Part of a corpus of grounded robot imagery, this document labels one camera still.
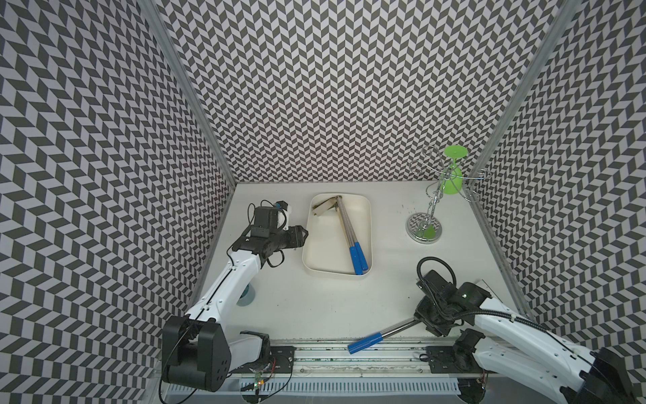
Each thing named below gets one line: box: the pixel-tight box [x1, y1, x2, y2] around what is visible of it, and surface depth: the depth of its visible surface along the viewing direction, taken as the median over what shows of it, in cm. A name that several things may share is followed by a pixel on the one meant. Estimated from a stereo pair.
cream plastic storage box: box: [301, 193, 373, 276], surface depth 101 cm
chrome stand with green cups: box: [405, 144, 493, 245], surface depth 98 cm
